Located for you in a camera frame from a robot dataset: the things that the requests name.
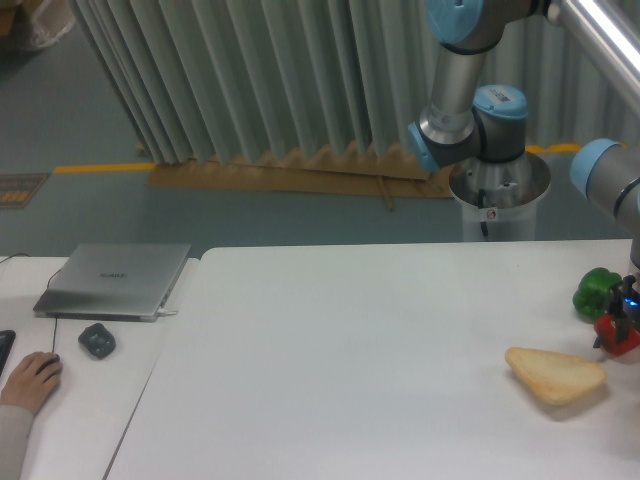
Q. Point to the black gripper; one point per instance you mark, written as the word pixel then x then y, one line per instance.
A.
pixel 623 306

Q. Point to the black computer mouse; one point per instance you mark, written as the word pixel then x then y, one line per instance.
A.
pixel 54 361

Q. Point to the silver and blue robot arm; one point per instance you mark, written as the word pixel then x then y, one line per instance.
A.
pixel 464 121

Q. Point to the grey sleeved forearm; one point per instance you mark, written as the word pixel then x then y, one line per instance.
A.
pixel 16 424

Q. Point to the red bell pepper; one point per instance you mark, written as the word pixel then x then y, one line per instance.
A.
pixel 605 337

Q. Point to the green bell pepper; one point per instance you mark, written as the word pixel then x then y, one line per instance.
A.
pixel 590 298

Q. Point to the person's hand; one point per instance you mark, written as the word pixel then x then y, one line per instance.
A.
pixel 24 389

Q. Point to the toasted bread slice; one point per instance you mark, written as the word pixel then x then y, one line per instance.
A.
pixel 555 378

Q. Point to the brown cardboard sheet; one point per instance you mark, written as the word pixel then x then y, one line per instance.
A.
pixel 389 176

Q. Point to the silver closed laptop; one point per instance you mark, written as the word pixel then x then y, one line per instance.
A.
pixel 114 281

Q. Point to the pale green pleated curtain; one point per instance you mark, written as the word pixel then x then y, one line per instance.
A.
pixel 224 78

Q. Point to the yellow floor tape line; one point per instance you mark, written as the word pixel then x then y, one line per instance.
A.
pixel 103 168

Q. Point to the dark grey 3D controller puck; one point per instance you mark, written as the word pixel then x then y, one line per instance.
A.
pixel 98 341

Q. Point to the black keyboard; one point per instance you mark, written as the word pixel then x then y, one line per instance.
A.
pixel 7 338

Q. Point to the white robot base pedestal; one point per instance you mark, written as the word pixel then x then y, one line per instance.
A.
pixel 499 200

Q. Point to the white laptop cable plug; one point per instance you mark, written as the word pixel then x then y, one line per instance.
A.
pixel 166 313

